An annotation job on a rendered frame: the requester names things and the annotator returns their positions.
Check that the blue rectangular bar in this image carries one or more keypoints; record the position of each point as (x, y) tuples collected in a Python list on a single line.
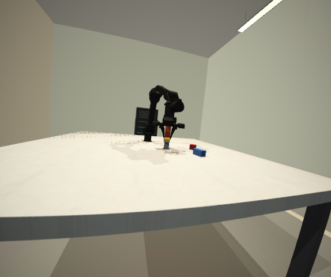
[(199, 152)]

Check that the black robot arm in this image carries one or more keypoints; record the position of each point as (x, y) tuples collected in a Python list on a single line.
[(174, 105)]

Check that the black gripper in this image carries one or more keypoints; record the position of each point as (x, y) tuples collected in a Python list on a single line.
[(161, 125)]

